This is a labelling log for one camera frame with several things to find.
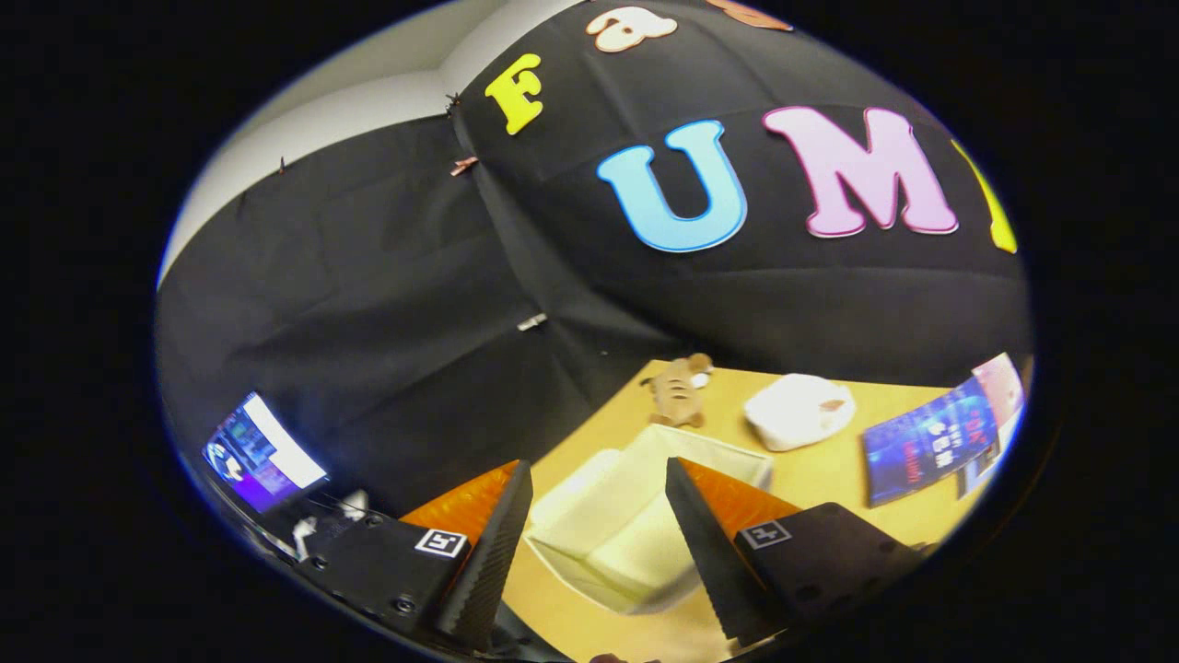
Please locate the brown striped plush toy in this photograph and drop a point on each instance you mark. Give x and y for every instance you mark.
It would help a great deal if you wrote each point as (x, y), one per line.
(677, 391)

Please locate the computer monitor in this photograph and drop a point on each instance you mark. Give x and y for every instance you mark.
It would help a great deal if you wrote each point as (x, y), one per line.
(262, 451)

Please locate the white cloth bundle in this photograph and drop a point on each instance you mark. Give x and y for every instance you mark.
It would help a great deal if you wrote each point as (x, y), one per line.
(797, 414)

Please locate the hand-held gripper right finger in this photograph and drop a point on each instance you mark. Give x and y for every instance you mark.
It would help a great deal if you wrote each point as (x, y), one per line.
(714, 552)

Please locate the black backdrop cloth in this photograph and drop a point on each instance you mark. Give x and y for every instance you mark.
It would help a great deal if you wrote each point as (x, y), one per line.
(368, 276)

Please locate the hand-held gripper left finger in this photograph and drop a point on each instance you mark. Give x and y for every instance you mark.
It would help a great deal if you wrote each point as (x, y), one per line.
(488, 562)

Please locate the fabric storage box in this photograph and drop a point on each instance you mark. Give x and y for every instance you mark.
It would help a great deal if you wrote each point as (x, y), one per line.
(608, 525)

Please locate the silver clip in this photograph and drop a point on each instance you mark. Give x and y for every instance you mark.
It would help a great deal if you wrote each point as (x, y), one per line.
(532, 321)

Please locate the pale blue book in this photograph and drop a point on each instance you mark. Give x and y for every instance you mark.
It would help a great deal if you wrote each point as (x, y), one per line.
(978, 471)

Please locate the copper clip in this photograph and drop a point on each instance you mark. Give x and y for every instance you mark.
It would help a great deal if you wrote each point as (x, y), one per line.
(463, 166)

